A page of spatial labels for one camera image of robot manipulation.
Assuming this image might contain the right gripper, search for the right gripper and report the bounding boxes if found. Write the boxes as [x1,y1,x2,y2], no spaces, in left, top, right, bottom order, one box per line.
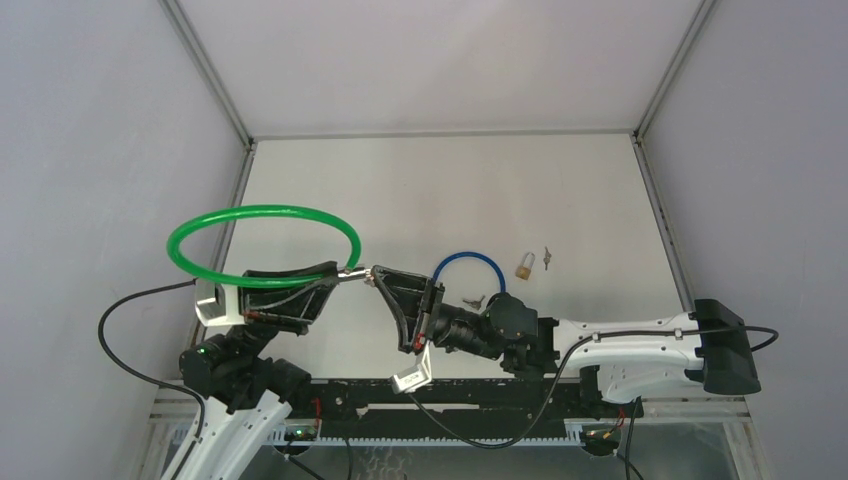
[373,266,504,363]

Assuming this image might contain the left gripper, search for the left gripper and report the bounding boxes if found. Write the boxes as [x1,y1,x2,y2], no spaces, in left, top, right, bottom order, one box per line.
[229,260,342,362]

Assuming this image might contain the blue cable lock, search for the blue cable lock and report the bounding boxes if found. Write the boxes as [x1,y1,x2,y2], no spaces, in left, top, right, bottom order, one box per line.
[432,250,508,293]

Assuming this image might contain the brass padlock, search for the brass padlock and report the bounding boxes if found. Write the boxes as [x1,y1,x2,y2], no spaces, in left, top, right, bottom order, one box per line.
[515,252,536,280]

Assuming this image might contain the green cable lock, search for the green cable lock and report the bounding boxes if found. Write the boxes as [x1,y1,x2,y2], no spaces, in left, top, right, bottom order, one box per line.
[166,204,369,289]

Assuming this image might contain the blue lock keys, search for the blue lock keys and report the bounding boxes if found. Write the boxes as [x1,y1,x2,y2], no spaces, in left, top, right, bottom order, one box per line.
[462,295,486,311]

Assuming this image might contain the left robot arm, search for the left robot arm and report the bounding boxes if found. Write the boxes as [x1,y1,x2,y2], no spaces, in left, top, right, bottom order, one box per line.
[162,261,339,479]

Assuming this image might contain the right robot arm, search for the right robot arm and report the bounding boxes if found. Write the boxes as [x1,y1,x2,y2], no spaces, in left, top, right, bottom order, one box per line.
[366,266,762,416]

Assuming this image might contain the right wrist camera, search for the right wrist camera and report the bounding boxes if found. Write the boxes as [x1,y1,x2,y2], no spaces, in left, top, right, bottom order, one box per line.
[391,342,433,394]

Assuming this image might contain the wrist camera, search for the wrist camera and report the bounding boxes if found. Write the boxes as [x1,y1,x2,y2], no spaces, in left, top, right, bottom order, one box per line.
[194,279,245,328]
[391,342,433,394]

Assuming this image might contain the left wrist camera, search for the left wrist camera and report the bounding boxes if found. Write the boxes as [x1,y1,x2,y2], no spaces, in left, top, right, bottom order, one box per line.
[194,279,245,328]

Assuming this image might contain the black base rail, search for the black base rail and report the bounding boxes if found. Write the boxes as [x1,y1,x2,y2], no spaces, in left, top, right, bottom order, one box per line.
[248,377,645,441]

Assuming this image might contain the white cable duct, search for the white cable duct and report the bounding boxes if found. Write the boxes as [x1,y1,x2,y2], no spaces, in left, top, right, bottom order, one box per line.
[169,425,320,446]

